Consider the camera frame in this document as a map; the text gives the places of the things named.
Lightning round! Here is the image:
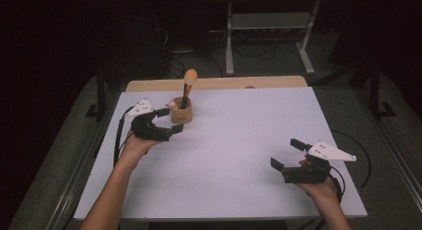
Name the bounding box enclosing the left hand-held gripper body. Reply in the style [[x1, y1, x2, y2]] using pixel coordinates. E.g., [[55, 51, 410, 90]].
[[124, 98, 174, 142]]

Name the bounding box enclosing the grey metal rail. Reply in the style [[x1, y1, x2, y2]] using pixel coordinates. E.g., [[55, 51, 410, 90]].
[[352, 89, 422, 201], [48, 90, 121, 230]]

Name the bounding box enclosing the makeup brush with black handle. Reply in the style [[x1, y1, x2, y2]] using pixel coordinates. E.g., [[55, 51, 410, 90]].
[[179, 68, 199, 111]]

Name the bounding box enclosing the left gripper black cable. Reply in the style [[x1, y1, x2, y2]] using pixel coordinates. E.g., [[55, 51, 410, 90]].
[[112, 106, 134, 168]]

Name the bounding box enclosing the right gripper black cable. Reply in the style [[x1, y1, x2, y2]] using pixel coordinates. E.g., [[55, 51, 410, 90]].
[[327, 129, 372, 204]]

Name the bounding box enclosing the wooden brush holder cup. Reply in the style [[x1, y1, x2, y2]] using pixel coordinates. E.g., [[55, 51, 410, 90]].
[[166, 96, 194, 124]]

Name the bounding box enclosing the black metal stand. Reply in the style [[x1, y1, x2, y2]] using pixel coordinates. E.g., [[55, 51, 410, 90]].
[[85, 70, 109, 120], [367, 61, 398, 120]]

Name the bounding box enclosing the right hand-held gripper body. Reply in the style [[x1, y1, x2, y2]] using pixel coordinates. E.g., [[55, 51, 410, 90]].
[[282, 140, 358, 185]]

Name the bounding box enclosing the person's left hand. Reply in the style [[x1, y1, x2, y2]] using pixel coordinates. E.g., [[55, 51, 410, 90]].
[[117, 129, 161, 169]]

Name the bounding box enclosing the white metal stand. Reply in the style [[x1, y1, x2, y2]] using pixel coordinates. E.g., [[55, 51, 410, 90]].
[[224, 0, 322, 77]]

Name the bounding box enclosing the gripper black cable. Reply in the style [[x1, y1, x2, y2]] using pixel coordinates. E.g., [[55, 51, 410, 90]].
[[327, 129, 372, 204], [112, 106, 134, 168]]

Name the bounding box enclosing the person's right hand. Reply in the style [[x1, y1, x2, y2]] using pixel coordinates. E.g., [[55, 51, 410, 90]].
[[294, 158, 340, 205]]

